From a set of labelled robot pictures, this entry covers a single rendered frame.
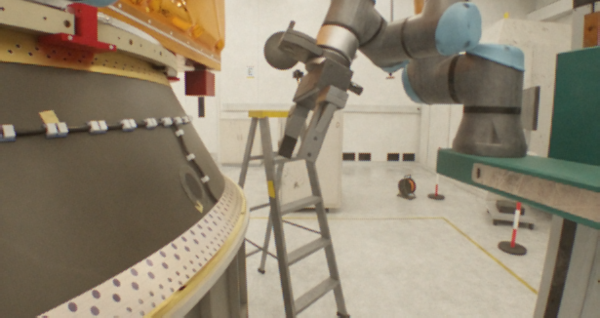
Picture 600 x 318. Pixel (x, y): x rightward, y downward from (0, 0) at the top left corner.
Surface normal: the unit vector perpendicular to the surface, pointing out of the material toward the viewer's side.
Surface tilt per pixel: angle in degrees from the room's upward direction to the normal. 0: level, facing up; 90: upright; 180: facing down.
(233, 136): 90
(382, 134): 90
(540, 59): 90
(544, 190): 90
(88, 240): 62
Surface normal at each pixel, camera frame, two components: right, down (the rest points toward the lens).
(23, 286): 0.80, -0.40
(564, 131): -0.98, 0.01
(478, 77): -0.82, 0.06
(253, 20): 0.00, 0.12
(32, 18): 0.94, 0.05
